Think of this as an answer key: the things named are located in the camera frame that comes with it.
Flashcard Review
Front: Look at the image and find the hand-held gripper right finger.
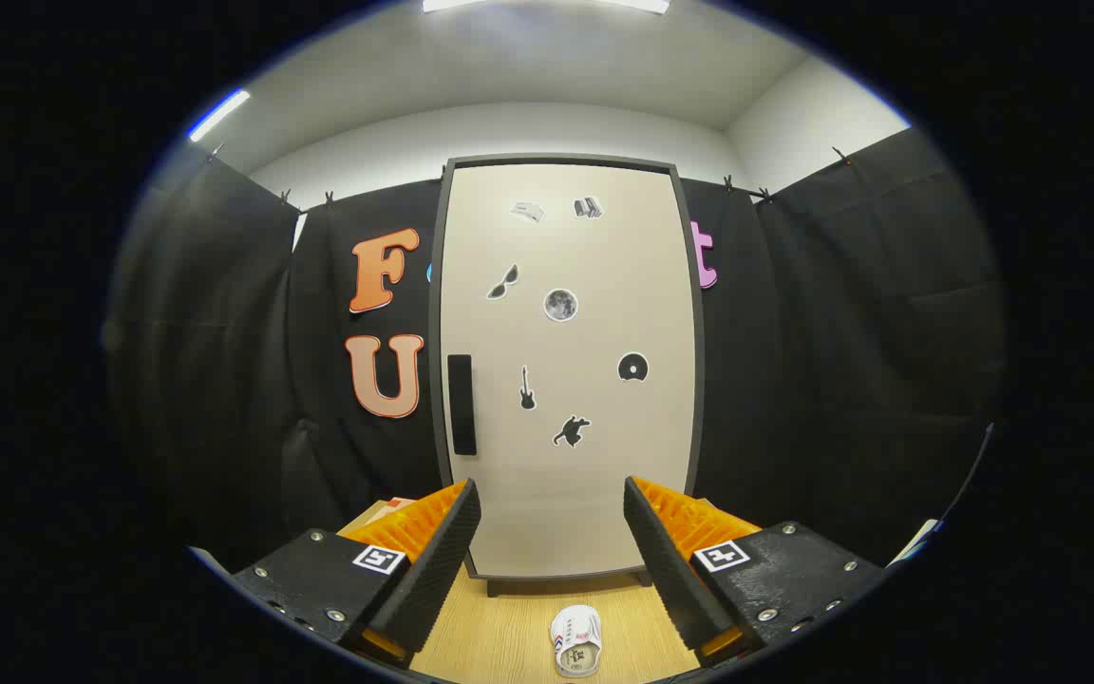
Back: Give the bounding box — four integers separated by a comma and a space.
623, 476, 890, 666

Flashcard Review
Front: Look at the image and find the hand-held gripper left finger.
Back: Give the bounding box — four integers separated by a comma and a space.
232, 478, 482, 668

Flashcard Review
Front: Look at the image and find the white canvas shoe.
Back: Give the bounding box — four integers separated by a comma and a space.
550, 604, 603, 678

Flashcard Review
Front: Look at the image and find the black door handle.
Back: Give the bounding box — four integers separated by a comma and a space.
447, 354, 478, 457

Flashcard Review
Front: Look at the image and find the grey shoe cabinet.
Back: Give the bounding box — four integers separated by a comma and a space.
427, 155, 707, 598

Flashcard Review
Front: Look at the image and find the beige orange-cover book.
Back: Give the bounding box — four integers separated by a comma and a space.
364, 496, 418, 526

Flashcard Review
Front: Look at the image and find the black backdrop cloth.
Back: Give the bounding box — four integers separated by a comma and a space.
105, 128, 999, 571

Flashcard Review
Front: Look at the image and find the narrow ceiling light strip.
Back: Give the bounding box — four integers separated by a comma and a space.
188, 89, 252, 143

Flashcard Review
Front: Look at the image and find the wide ceiling light panel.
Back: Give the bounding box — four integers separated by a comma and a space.
422, 0, 671, 15

